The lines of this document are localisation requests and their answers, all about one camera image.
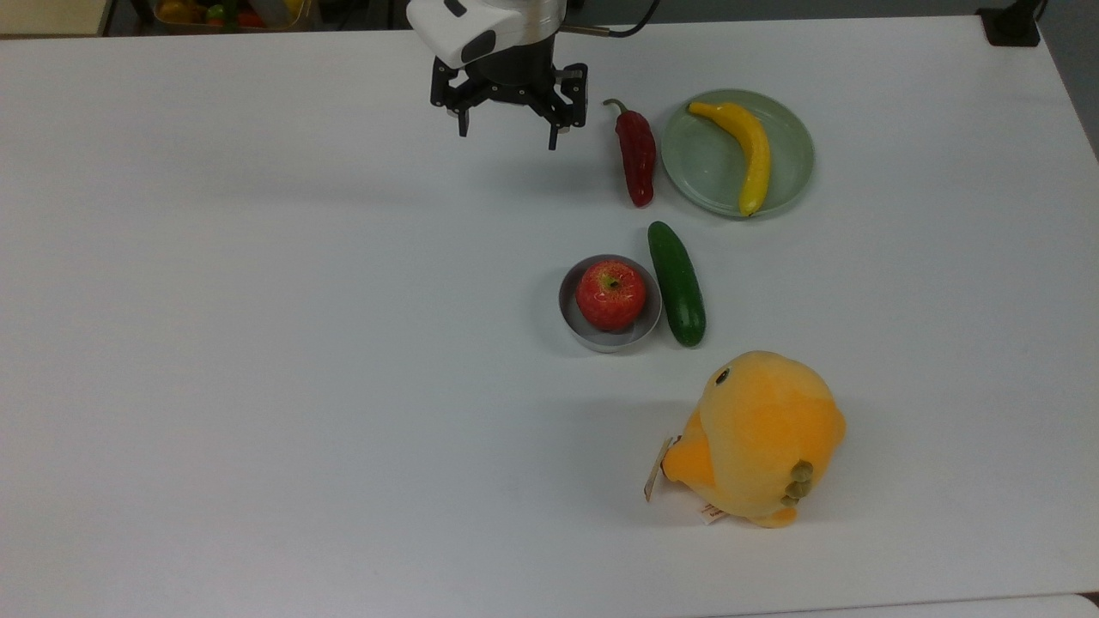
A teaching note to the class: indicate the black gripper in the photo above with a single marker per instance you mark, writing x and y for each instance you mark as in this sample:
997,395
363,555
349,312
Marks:
515,77

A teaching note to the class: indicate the red chili pepper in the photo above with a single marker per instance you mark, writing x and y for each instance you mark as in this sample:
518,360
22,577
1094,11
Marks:
637,163

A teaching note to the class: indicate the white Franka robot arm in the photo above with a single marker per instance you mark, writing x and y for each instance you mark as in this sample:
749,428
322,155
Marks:
472,26

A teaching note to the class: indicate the pale green plastic plate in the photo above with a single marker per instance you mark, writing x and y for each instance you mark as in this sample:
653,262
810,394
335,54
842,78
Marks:
708,167

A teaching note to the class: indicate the red apple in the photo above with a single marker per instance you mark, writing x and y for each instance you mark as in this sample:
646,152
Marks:
611,296

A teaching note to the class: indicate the green cucumber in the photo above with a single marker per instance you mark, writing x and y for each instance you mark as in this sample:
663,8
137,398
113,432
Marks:
678,287

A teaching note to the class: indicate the small grey bowl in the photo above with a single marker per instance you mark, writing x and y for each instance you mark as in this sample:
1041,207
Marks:
603,343

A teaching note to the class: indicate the yellow banana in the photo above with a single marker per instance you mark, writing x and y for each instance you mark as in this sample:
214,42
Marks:
755,154

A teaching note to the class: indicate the clear box of toy fruit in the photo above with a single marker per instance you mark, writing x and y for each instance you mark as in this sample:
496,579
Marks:
232,13

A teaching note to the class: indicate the yellow plush chick toy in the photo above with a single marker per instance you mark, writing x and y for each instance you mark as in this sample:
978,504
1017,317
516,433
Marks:
755,429

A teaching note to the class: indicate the black stand base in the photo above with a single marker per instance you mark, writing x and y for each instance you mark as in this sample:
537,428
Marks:
1011,26

